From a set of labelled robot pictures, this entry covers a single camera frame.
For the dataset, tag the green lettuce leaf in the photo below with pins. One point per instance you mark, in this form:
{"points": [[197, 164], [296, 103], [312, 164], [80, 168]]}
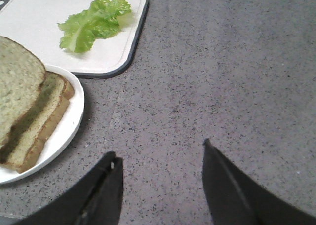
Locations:
{"points": [[99, 21]]}

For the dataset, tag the white round plate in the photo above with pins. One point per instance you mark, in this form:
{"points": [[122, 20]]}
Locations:
{"points": [[63, 133]]}

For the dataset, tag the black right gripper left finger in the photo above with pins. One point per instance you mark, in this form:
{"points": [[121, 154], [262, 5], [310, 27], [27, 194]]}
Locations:
{"points": [[94, 200]]}

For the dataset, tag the white cutting board grey rim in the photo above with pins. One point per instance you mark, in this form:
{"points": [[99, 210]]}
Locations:
{"points": [[34, 24]]}

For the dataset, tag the bread slice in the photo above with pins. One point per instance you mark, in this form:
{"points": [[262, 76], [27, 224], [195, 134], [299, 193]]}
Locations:
{"points": [[30, 135], [21, 77]]}

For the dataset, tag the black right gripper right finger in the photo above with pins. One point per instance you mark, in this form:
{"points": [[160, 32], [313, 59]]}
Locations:
{"points": [[235, 199]]}

